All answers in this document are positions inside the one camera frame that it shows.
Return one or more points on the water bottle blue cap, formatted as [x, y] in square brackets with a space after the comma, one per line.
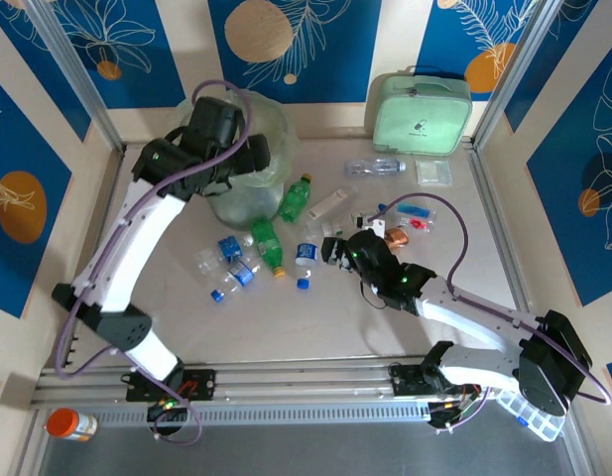
[307, 253]
[242, 273]

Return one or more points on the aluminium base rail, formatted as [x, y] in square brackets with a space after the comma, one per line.
[310, 377]

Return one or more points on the aluminium side rail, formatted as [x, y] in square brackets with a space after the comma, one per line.
[107, 198]
[476, 158]

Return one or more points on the green plastic bin liner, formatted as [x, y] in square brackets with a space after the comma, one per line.
[281, 163]

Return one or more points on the small clear bottle blue cap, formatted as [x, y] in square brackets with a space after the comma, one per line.
[356, 218]

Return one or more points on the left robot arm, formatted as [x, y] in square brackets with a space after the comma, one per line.
[137, 248]

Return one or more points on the mint green medicine bag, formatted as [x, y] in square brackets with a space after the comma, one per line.
[419, 114]

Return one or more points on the water bottle white cap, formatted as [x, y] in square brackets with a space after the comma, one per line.
[229, 249]

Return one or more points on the copper foil wrapper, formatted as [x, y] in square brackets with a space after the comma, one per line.
[399, 238]

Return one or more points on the green plastic soda bottle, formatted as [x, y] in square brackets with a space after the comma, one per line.
[295, 198]
[266, 243]

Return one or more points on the clear plastic organizer box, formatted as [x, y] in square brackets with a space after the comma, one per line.
[533, 419]

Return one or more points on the clear bag blue red items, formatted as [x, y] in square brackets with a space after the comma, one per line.
[417, 213]

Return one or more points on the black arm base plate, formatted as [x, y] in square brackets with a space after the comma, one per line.
[407, 382]
[201, 384]

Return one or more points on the aluminium frame post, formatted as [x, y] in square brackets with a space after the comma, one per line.
[82, 84]
[514, 74]

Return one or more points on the clear unlabelled plastic bottle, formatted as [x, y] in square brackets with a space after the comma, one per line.
[208, 262]

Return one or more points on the small black wiring board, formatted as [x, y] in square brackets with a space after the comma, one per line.
[169, 411]
[452, 414]

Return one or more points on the small clear zip bag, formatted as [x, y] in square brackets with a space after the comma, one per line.
[434, 172]

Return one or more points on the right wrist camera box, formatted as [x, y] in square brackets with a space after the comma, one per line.
[377, 229]

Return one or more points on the orange cap pill bottle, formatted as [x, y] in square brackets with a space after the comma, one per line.
[70, 424]

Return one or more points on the clear bottle pale blue label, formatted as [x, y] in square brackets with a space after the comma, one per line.
[370, 167]

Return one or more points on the clear plastic waste bin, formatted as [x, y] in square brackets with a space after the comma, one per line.
[246, 208]

